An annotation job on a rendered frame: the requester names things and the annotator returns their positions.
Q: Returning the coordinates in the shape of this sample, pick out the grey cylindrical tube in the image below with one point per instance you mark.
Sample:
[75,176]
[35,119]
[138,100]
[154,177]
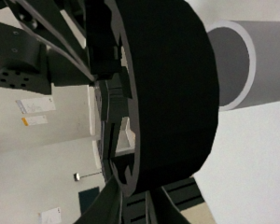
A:
[248,62]

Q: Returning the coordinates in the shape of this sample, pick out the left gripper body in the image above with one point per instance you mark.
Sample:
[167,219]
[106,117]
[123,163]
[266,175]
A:
[59,4]

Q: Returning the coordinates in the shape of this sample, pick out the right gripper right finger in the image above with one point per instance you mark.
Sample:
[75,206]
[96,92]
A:
[161,210]

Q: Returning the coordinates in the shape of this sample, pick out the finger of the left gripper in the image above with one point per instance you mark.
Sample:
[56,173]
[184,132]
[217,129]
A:
[75,13]
[47,22]

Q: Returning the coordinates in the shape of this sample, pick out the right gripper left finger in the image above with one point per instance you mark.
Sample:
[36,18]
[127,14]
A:
[106,208]

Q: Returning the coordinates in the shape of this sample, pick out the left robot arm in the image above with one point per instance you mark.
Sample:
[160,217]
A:
[26,65]

